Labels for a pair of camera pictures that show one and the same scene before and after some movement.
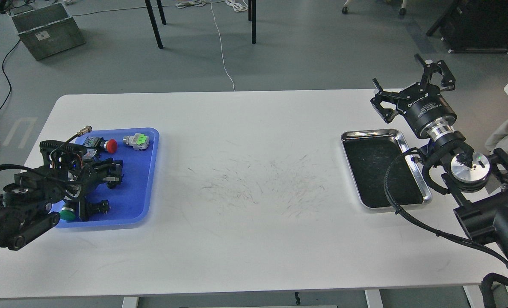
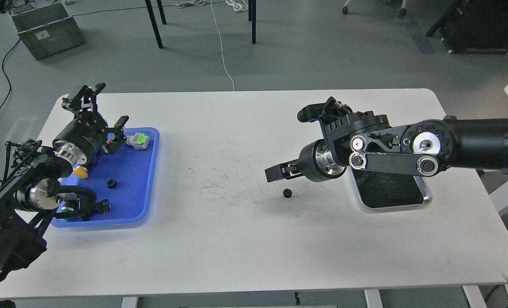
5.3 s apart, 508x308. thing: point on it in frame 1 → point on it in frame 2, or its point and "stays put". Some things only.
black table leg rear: [161, 12] stays put
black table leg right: [253, 22] stays put
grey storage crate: [48, 31] stays put
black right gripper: [428, 109] → [315, 164]
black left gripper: [91, 173] → [81, 141]
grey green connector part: [140, 141] stays put
